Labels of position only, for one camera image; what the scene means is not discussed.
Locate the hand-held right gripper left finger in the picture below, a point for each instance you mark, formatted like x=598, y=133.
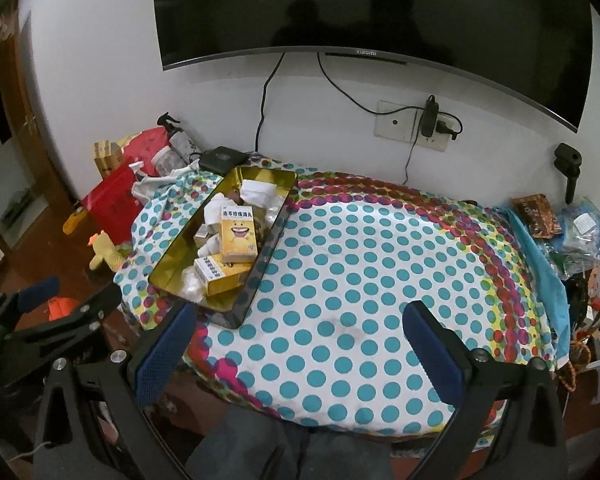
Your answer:
x=165, y=355

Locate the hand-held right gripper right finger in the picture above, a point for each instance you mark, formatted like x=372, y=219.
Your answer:
x=432, y=352

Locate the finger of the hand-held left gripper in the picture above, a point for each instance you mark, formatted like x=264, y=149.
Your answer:
x=40, y=290
x=92, y=310

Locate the gold tin tray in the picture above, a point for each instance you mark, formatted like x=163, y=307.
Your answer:
x=177, y=260

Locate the yellow medicine box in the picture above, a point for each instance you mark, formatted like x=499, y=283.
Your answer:
x=215, y=272
x=237, y=232

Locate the white mesh sock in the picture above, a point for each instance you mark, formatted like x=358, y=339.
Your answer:
x=257, y=192

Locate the orange cloth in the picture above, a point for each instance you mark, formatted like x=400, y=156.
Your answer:
x=62, y=307

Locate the yellow duck toy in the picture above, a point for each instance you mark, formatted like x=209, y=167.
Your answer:
x=105, y=255

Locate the yellow tool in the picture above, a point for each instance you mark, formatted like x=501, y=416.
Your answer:
x=72, y=222

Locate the polka dot tablecloth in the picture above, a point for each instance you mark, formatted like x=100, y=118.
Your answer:
x=355, y=285

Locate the red paper bag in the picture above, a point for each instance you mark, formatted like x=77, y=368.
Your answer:
x=112, y=205

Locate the wooden door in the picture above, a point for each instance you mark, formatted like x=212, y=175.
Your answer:
x=45, y=160

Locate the crumpled white plastic bag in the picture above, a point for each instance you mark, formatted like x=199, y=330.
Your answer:
x=147, y=187

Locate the blue cloth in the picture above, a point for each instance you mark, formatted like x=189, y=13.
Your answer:
x=545, y=270

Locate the wooden block holder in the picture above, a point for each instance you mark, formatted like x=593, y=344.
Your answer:
x=107, y=157

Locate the clear plastic jar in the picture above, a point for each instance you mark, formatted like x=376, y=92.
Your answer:
x=167, y=162

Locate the brown snack packet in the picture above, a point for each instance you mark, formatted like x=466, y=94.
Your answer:
x=537, y=215

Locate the red plastic bag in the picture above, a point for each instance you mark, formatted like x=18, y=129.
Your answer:
x=145, y=145

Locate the black spray bottle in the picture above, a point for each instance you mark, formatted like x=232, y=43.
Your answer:
x=180, y=142

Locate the plastic bag of packets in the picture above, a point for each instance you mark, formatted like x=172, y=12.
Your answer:
x=585, y=240

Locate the black set-top box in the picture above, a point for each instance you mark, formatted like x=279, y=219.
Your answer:
x=222, y=160

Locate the black power adapter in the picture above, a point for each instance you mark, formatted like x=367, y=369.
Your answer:
x=428, y=117

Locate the black television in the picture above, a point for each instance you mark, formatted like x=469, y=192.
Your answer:
x=380, y=5

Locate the black wall bracket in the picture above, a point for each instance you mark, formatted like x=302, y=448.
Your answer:
x=571, y=180

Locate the white wall socket plate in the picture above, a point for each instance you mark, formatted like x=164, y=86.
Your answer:
x=395, y=127

